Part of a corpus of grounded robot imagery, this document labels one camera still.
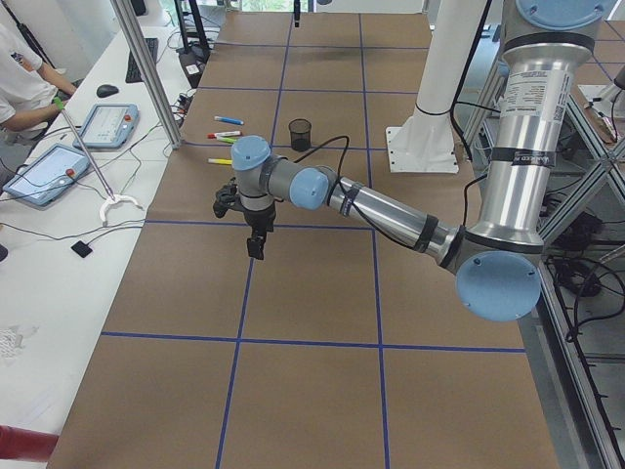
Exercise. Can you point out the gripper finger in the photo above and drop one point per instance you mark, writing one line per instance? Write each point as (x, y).
(296, 12)

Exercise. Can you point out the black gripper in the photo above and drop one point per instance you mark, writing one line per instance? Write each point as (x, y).
(257, 219)

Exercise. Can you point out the yellow highlighter pen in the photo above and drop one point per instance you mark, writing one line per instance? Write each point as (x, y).
(219, 161)

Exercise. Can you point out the red capped white marker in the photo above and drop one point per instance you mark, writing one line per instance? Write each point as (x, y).
(224, 135)

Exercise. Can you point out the blue marker pen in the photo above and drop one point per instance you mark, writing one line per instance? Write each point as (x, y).
(229, 120)

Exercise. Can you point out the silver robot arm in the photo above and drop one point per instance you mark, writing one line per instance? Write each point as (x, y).
(418, 202)

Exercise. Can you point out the black mesh pen cup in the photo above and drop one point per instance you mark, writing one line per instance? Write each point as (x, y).
(300, 130)

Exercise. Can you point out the metal reacher grabber tool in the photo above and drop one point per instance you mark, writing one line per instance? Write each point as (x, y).
(112, 198)

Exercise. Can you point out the small black puck device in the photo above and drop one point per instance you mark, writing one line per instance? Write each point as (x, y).
(81, 248)

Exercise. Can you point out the far teach pendant tablet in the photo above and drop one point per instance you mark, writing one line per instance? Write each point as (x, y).
(109, 126)

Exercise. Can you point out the teach pendant tablet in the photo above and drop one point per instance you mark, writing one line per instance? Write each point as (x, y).
(109, 126)
(48, 176)

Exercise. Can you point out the black computer mouse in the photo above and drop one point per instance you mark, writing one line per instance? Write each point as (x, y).
(106, 90)

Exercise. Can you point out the near teach pendant tablet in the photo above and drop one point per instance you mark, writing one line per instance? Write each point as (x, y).
(48, 176)

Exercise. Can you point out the seated person white shirt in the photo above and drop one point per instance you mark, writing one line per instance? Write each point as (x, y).
(28, 88)

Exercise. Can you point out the red cylinder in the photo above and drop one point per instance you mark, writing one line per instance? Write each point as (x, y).
(26, 445)

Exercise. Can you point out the aluminium frame post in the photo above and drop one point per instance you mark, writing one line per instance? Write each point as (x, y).
(137, 44)

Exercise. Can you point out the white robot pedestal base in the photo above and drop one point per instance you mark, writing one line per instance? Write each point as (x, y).
(425, 142)

